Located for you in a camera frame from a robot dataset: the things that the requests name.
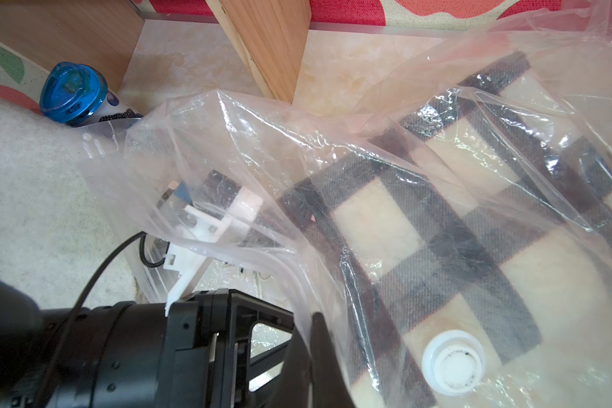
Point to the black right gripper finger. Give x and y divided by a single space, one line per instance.
292 387

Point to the blue lid cup on table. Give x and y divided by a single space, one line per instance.
78 95

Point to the wooden two-tier shelf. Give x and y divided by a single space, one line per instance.
251 46

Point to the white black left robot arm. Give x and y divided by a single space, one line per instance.
110 356

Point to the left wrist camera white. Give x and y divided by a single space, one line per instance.
220 207

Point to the cream fluffy scarf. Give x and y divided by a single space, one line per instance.
52 234

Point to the cream grey plaid scarf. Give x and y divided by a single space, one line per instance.
485 209

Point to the white round bag valve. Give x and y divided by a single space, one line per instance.
453 363

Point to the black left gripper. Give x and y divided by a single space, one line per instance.
207 358

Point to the clear plastic vacuum bag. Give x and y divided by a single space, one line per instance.
131 165

